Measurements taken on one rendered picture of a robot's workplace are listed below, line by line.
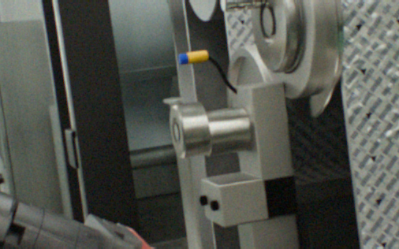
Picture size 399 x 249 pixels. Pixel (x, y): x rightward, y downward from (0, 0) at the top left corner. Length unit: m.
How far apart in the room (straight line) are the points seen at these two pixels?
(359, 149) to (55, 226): 0.21
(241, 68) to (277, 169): 0.15
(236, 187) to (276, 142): 0.05
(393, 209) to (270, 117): 0.11
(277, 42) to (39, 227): 0.22
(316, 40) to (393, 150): 0.09
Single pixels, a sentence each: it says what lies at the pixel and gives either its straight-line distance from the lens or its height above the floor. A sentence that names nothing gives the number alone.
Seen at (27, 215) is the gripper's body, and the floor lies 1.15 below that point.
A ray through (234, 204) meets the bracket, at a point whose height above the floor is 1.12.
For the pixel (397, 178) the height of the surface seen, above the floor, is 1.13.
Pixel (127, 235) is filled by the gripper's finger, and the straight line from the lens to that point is 0.56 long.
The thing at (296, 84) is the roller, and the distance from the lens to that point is 0.65.
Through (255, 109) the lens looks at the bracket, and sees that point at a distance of 0.66.
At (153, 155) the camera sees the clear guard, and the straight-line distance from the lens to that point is 1.63.
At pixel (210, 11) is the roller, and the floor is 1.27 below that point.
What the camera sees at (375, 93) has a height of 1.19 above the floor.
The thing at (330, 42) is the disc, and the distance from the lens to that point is 0.60.
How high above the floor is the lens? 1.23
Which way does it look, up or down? 5 degrees down
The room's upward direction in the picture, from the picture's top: 7 degrees counter-clockwise
